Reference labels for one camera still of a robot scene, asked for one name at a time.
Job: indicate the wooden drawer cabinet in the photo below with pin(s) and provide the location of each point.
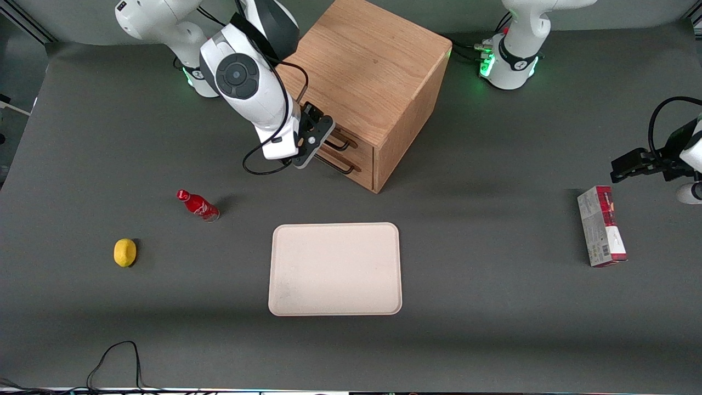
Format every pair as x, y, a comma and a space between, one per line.
373, 60

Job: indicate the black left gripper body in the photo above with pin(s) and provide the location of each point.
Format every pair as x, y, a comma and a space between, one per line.
667, 159

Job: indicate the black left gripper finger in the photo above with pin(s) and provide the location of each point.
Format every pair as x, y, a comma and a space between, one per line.
630, 159
641, 167

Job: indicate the cream plastic tray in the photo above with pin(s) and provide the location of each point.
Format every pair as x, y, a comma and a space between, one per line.
334, 269

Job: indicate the wooden drawer front panel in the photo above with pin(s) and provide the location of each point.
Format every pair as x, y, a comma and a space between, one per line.
366, 175

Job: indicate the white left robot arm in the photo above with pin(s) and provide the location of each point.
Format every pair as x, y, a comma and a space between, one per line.
515, 33

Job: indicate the aluminium frame strut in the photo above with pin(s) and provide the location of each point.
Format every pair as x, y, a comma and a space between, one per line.
30, 24

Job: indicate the red plaid cardboard box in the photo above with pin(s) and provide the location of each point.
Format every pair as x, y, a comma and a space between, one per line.
598, 230

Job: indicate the yellow lemon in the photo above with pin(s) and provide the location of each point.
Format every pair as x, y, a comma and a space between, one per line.
125, 252

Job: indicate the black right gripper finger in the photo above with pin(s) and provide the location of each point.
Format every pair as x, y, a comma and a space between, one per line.
311, 140
312, 114

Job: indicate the red cola bottle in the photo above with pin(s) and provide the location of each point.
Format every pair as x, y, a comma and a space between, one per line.
197, 205

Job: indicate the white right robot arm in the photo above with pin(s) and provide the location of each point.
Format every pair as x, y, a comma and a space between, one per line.
241, 77

